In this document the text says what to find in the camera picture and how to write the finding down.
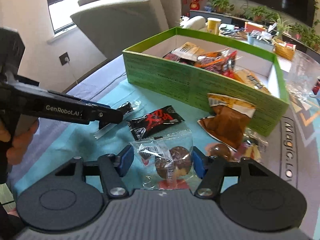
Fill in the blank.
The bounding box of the black red candy packet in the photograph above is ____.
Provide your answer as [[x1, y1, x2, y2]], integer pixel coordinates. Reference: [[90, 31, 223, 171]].
[[127, 105, 184, 141]]

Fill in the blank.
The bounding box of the yellow woven basket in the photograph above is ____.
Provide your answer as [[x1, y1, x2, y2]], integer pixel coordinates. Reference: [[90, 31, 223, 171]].
[[272, 38, 296, 61]]

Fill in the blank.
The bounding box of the yellow tin can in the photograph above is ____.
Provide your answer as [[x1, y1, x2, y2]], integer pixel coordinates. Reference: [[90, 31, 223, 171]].
[[207, 17, 221, 35]]

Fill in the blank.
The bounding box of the cream fabric sofa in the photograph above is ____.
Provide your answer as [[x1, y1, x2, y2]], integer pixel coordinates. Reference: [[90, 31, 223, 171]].
[[70, 0, 207, 59]]

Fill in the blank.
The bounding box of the orange tissue box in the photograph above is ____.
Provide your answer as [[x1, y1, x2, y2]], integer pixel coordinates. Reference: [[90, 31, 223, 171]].
[[245, 22, 266, 33]]

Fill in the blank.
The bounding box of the blue plastic basket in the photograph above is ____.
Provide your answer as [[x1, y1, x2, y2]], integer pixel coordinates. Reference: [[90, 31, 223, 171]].
[[247, 30, 274, 52]]

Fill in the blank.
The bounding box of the clear glass beer mug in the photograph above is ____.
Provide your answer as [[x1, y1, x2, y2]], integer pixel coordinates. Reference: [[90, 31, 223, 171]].
[[286, 50, 319, 101]]

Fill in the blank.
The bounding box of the light blue table mat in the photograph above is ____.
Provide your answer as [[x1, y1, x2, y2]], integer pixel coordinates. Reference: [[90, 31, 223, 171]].
[[7, 79, 214, 196]]

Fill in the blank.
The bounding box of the clear packet chocolate cookie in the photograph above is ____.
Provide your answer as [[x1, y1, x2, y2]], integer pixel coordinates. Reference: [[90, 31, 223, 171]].
[[130, 129, 193, 190]]

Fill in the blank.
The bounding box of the green white cardboard box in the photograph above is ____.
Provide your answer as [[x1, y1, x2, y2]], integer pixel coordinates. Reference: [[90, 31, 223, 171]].
[[123, 27, 290, 136]]

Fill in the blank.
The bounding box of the brown yellow snack packet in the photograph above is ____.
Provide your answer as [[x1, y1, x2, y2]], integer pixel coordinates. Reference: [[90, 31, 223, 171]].
[[197, 93, 256, 150]]

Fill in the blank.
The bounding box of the orange bread snack packet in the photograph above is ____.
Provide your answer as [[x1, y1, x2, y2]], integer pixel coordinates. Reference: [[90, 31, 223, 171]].
[[194, 48, 237, 78]]

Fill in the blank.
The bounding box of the small clear black packet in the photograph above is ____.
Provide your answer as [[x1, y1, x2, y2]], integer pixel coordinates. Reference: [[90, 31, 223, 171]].
[[93, 100, 142, 140]]

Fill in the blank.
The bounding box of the clear packet brown ball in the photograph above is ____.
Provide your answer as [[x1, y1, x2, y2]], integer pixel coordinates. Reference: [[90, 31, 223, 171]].
[[204, 129, 268, 162]]

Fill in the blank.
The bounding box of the person left hand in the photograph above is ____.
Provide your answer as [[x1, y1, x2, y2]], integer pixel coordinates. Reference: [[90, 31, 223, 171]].
[[6, 119, 39, 165]]

